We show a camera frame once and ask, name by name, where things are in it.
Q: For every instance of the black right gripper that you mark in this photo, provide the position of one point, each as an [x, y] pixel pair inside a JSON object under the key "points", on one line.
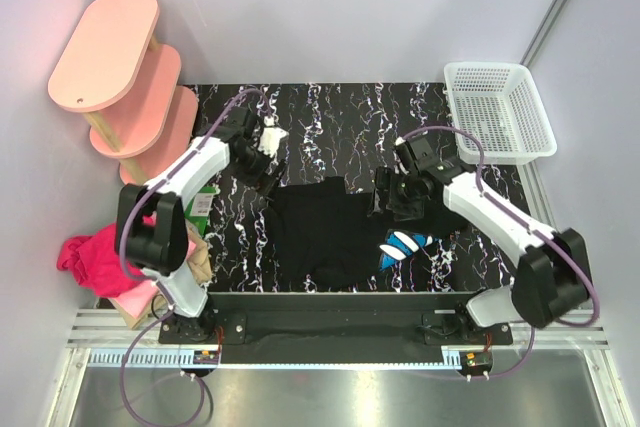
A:
{"points": [[386, 179]]}

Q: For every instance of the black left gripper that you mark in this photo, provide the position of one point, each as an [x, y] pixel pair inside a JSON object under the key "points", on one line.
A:
{"points": [[269, 183]]}

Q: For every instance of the black t shirt flower print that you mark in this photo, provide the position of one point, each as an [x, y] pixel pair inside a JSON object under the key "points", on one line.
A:
{"points": [[322, 233]]}

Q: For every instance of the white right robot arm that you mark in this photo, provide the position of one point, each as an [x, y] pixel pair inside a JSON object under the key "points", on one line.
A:
{"points": [[552, 268]]}

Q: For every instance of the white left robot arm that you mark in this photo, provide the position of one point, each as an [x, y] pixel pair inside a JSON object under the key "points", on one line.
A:
{"points": [[151, 232]]}

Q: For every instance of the green plastic folder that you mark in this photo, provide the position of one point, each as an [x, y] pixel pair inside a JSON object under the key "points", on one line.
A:
{"points": [[199, 208]]}

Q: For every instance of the beige t shirt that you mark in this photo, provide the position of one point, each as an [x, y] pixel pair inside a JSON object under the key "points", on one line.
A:
{"points": [[198, 257]]}

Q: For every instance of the white plastic basket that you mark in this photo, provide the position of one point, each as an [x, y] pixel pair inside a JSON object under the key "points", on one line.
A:
{"points": [[499, 104]]}

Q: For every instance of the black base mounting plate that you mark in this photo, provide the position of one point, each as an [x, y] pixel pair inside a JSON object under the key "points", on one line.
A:
{"points": [[334, 330]]}

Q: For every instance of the light pink t shirt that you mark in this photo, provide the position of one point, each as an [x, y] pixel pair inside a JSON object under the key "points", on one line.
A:
{"points": [[136, 301]]}

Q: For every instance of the pink three-tier shelf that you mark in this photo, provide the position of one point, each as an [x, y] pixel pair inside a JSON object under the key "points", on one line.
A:
{"points": [[125, 84]]}

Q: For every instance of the magenta red t shirt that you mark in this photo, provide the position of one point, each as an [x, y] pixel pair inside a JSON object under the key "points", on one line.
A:
{"points": [[94, 264]]}

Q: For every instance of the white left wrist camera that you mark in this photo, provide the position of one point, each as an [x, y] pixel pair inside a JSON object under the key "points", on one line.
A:
{"points": [[271, 137]]}

